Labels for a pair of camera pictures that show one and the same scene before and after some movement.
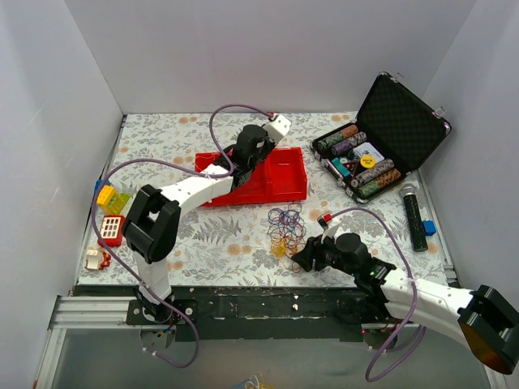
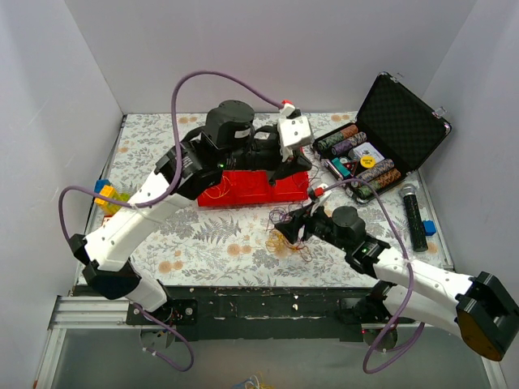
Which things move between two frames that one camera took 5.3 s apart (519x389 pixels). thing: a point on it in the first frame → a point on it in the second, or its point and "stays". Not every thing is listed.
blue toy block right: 429,228 stays
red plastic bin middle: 255,188 stays
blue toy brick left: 98,184 stays
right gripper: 315,256 → 306,225
